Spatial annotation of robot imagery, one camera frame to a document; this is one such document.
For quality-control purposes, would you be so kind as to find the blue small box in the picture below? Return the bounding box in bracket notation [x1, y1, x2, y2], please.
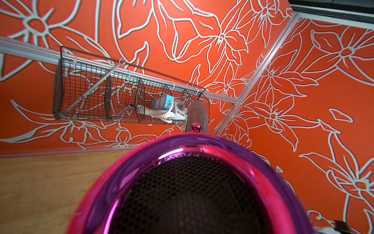
[151, 95, 174, 110]

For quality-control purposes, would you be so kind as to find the black wire wall basket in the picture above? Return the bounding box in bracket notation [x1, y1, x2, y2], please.
[52, 46, 210, 125]

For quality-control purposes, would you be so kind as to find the black hair dryer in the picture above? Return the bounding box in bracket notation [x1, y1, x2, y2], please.
[67, 101, 314, 234]

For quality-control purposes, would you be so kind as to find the white coiled cable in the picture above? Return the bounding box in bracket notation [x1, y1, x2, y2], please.
[144, 100, 176, 123]

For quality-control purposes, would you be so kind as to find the white power adapter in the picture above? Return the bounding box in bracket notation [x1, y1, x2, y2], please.
[171, 98, 187, 121]

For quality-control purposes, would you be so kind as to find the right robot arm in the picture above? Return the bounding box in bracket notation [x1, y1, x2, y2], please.
[314, 220, 354, 234]

